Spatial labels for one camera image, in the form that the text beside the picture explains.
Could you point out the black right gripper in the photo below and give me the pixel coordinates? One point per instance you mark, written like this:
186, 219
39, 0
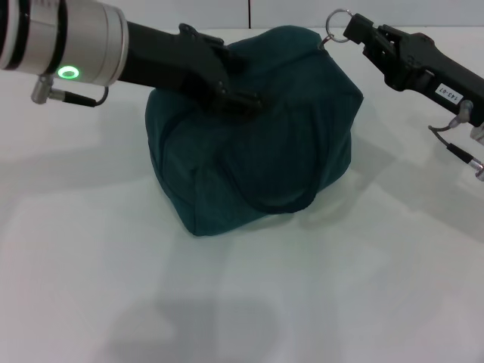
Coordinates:
435, 72

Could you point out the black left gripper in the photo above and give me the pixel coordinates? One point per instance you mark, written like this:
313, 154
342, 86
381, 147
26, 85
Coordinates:
170, 60

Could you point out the dark teal insulated lunch bag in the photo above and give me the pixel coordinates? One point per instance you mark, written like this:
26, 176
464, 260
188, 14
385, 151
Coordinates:
257, 151

